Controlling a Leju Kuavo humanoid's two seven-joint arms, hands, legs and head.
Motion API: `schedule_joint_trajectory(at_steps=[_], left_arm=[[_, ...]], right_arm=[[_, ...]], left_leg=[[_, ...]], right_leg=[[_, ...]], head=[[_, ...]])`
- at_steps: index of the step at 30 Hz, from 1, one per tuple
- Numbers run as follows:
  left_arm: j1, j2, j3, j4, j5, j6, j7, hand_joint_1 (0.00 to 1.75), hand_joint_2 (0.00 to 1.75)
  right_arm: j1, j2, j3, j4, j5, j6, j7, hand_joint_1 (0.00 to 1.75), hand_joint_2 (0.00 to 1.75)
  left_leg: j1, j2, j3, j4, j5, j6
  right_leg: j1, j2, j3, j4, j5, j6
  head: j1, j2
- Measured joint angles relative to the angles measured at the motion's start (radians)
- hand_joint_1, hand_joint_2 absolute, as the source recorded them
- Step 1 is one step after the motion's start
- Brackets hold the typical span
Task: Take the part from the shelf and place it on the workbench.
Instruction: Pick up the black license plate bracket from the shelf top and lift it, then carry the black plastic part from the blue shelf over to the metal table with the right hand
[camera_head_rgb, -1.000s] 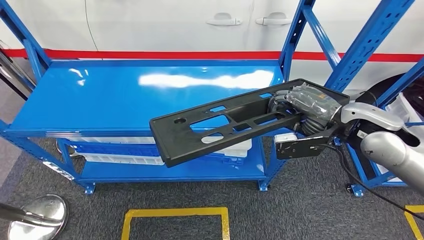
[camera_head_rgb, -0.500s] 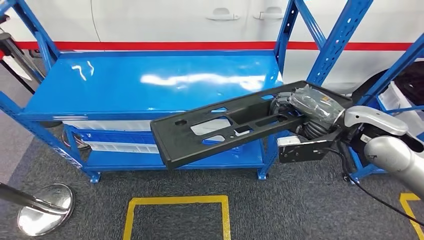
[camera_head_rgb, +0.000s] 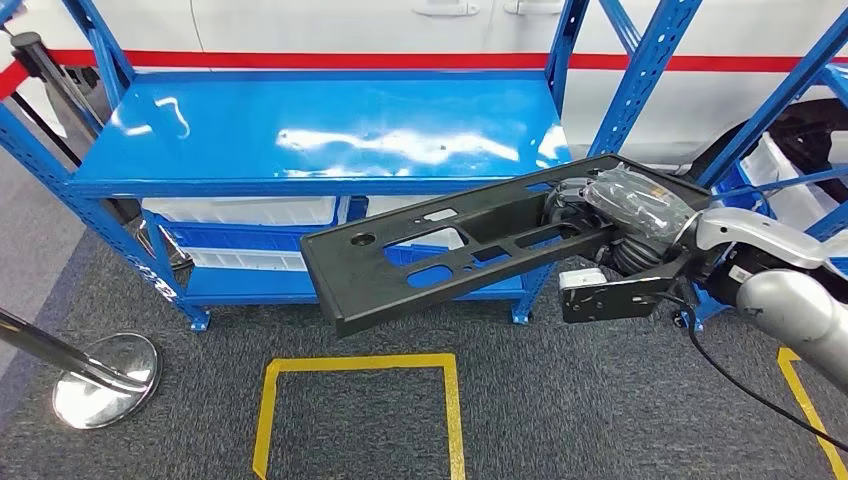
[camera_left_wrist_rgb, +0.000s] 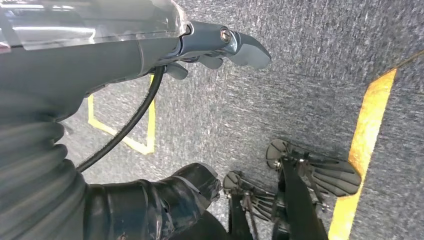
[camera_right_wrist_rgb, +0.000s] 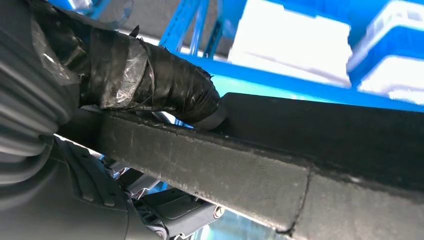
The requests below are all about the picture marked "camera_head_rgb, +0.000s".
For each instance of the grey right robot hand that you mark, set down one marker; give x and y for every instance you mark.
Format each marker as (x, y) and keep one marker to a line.
(636, 205)

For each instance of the black plastic plate holder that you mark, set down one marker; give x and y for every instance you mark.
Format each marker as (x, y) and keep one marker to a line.
(344, 278)

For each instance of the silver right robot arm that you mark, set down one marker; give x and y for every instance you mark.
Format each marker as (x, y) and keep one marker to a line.
(795, 311)

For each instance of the blue metal shelf rack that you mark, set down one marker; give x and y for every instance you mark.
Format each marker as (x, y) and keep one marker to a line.
(265, 119)
(768, 112)

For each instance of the blue plastic bin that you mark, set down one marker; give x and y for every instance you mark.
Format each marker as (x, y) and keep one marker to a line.
(735, 185)

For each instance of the white car with red stripe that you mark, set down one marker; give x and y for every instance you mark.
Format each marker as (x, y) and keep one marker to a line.
(696, 106)

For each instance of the white plastic bin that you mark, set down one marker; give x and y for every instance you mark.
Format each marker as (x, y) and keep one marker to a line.
(768, 172)

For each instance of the blue plastic crate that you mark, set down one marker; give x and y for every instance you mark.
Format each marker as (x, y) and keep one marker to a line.
(411, 255)
(232, 237)

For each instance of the yellow tape square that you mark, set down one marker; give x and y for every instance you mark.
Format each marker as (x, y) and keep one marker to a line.
(454, 424)

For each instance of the chrome stanchion base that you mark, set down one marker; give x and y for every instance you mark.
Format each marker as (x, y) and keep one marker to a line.
(175, 255)

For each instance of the red stanchion belt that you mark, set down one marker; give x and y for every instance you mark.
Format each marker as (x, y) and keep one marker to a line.
(12, 79)

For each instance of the chrome stanchion post with base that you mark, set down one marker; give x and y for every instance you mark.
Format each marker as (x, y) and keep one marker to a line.
(112, 384)

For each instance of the black stanchion post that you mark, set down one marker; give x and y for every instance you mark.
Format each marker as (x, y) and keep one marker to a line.
(53, 73)

